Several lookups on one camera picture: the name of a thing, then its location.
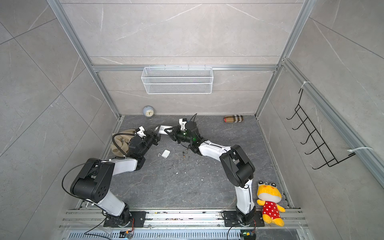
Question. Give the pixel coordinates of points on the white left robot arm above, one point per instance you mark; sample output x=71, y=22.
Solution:
x=93, y=182

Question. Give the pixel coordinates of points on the yellow plush toy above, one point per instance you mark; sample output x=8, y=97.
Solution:
x=269, y=197

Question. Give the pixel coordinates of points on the white wire mesh basket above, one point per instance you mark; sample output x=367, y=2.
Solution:
x=178, y=80

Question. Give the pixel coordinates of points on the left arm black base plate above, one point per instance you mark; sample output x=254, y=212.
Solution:
x=126, y=220

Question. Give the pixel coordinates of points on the small grey desk clock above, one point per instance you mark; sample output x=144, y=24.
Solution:
x=149, y=112

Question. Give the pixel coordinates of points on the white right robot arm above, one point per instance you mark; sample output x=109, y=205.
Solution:
x=238, y=168

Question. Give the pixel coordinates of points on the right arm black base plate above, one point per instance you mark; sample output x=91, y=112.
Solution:
x=238, y=219

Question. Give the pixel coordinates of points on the beige cap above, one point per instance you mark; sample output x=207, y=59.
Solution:
x=120, y=143

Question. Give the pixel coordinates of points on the aluminium front rail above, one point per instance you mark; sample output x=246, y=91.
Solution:
x=179, y=219

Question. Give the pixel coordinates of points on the white remote control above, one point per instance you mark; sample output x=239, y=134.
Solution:
x=161, y=129

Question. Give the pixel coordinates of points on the black wall hook rack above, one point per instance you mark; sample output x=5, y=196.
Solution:
x=315, y=136

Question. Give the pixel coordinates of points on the white remote battery cover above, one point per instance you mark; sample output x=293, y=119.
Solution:
x=165, y=154

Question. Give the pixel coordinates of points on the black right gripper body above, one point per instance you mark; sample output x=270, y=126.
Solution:
x=181, y=136

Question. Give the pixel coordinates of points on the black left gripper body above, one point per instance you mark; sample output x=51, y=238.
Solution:
x=150, y=139

